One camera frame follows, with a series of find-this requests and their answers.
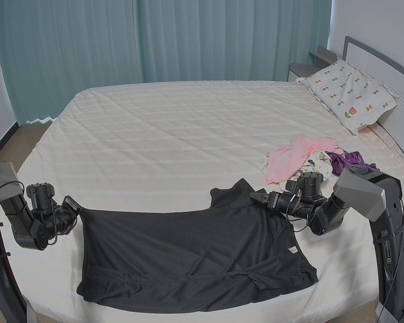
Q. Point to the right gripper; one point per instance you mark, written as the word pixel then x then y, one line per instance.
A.
pixel 282 201

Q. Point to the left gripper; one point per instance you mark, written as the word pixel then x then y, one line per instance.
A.
pixel 66 221

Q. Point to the black T-shirt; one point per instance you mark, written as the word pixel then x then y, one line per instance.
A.
pixel 188 247

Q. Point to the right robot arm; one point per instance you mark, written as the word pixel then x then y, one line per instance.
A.
pixel 383 207

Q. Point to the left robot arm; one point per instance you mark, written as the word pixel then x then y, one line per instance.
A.
pixel 23 220

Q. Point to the bed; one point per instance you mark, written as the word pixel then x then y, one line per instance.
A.
pixel 188 130

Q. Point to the pink garment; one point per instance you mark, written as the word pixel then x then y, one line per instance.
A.
pixel 286 162

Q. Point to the white printed garment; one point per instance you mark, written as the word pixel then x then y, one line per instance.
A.
pixel 318 160

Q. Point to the purple garment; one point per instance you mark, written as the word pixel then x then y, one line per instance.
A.
pixel 343 162

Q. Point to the white printed pillow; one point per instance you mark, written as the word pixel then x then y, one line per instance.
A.
pixel 351 93

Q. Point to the grey white bedside table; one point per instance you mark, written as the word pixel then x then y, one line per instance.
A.
pixel 306 71

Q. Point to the blue-green curtain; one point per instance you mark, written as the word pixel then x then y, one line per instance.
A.
pixel 188 29

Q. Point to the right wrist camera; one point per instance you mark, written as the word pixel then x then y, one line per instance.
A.
pixel 291 186

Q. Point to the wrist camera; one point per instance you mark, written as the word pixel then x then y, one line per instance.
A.
pixel 291 186
pixel 70 204

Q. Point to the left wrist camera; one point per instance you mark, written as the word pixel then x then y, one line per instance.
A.
pixel 70 204

